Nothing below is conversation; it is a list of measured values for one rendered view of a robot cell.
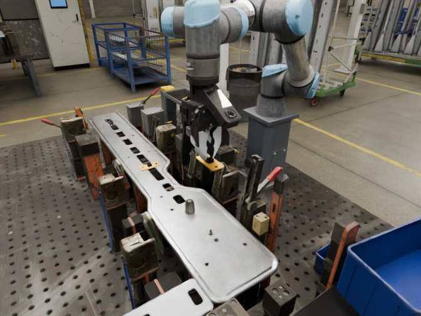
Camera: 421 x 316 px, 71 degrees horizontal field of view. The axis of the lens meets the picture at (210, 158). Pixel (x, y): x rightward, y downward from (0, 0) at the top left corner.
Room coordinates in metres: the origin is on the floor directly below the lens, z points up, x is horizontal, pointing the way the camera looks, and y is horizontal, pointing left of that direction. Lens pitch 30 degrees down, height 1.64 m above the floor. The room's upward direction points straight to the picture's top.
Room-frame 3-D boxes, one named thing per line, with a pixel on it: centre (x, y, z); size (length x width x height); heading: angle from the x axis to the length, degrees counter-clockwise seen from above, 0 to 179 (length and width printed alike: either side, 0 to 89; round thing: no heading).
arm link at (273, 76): (1.41, -0.31, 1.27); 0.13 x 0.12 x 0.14; 57
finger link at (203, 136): (0.66, 0.03, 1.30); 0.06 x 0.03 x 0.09; 33
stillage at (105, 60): (7.16, 2.12, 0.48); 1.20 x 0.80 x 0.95; 31
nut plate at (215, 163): (0.66, 0.00, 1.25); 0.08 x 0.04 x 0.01; 33
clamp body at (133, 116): (1.63, 0.44, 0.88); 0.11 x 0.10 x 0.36; 123
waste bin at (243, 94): (4.06, -0.47, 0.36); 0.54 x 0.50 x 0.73; 122
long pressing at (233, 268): (1.06, 0.27, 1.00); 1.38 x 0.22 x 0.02; 33
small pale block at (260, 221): (0.66, -0.15, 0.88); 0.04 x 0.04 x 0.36; 33
